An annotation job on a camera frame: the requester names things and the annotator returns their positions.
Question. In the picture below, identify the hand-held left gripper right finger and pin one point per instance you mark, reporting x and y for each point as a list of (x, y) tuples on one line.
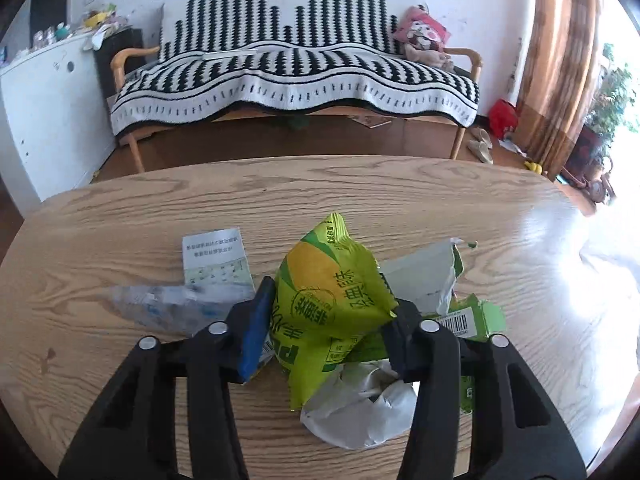
[(400, 340)]

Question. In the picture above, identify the wooden frame sofa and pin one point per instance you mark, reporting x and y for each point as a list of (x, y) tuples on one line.
[(127, 57)]

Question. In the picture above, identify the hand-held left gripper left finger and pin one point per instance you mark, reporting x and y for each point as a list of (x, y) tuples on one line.
[(257, 330)]

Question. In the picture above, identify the brown striped curtain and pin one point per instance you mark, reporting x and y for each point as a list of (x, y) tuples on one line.
[(555, 70)]

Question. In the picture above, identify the green snack packet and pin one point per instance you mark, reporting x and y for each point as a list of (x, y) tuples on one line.
[(330, 300)]

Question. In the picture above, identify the black cabinet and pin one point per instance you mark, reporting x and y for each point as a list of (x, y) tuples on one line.
[(115, 60)]

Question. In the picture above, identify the yellow item on cabinet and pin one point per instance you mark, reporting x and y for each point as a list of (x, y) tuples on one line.
[(97, 19)]

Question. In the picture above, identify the white paper leaflet box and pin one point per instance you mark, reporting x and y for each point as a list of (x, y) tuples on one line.
[(215, 260)]

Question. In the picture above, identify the pink cushion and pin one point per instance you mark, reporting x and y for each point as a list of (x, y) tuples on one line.
[(422, 30)]

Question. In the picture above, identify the white cabinet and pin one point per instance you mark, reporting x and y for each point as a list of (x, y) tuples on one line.
[(45, 110)]

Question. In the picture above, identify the pair of beige slippers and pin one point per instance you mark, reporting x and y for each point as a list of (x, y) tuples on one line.
[(481, 147)]

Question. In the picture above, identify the white plastic bag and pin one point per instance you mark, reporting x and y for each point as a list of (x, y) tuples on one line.
[(360, 415)]

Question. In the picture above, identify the green potted plant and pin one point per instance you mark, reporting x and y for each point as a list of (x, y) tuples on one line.
[(612, 95)]

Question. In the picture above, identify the black tall panel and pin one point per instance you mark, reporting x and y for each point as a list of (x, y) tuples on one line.
[(50, 5)]

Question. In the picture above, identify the black and white striped blanket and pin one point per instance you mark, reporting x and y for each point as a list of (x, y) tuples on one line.
[(300, 70)]

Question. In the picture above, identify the red bag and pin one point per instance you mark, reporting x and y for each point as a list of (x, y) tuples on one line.
[(502, 117)]

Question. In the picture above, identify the small yellow toy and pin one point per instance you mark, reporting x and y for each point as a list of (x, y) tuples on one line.
[(534, 166)]

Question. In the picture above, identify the beige plush toy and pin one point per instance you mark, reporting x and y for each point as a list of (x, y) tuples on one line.
[(430, 57)]

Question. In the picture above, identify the clear blister pack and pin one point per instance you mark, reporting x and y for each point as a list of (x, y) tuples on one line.
[(165, 307)]

